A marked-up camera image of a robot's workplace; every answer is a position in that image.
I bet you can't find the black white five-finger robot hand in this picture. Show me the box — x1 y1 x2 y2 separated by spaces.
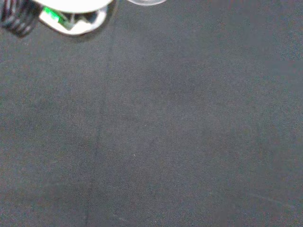
0 0 117 38

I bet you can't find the black bench cloth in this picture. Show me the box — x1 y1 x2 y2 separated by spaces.
0 0 303 227

